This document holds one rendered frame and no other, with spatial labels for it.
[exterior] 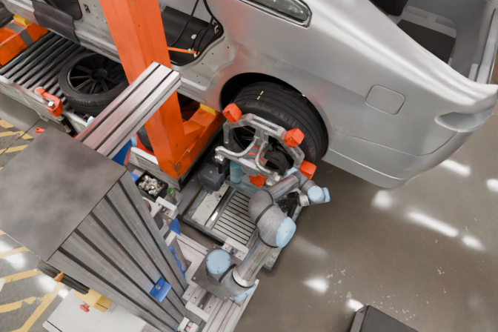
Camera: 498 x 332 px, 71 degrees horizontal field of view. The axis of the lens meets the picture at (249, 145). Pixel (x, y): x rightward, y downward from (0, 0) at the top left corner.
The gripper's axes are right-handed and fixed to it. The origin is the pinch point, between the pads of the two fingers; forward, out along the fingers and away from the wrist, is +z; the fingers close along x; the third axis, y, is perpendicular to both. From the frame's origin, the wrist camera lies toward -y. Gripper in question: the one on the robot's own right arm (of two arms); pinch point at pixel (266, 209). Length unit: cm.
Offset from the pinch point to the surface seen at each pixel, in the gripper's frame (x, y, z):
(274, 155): -22.0, 18.3, -10.1
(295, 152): -27.9, 13.3, -21.4
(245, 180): -75, -38, 30
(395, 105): -14, 38, -76
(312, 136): -36, 16, -33
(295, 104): -44, 35, -28
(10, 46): -142, 105, 199
